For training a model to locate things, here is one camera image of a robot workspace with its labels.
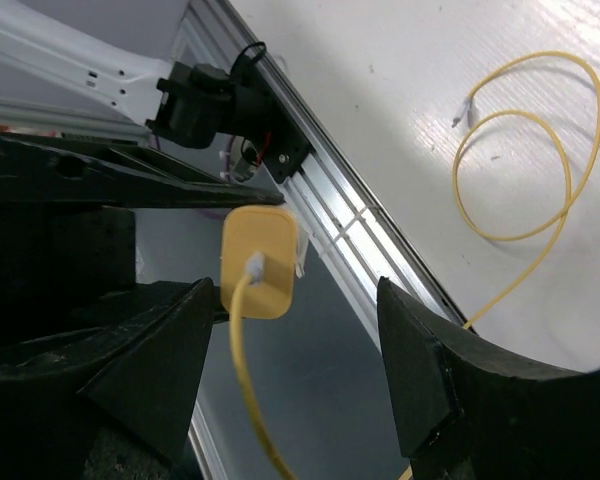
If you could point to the aluminium front rail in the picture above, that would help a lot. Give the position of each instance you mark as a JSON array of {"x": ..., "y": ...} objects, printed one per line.
[{"x": 317, "y": 372}]

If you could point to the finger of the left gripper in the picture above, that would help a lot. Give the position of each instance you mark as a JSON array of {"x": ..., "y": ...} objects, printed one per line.
[
  {"x": 54, "y": 261},
  {"x": 37, "y": 170}
]

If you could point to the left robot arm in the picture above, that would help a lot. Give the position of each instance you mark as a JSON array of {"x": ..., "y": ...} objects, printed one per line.
[{"x": 186, "y": 105}]

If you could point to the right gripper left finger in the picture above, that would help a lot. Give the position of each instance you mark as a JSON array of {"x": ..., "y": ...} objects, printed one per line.
[{"x": 112, "y": 397}]

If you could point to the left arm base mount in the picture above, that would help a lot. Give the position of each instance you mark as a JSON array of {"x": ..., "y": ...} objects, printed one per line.
[{"x": 281, "y": 153}]

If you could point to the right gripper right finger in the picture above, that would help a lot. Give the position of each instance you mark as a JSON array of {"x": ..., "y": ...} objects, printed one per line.
[{"x": 465, "y": 408}]

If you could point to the yellow plug adapter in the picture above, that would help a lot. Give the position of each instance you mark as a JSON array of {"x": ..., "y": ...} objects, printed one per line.
[{"x": 259, "y": 246}]

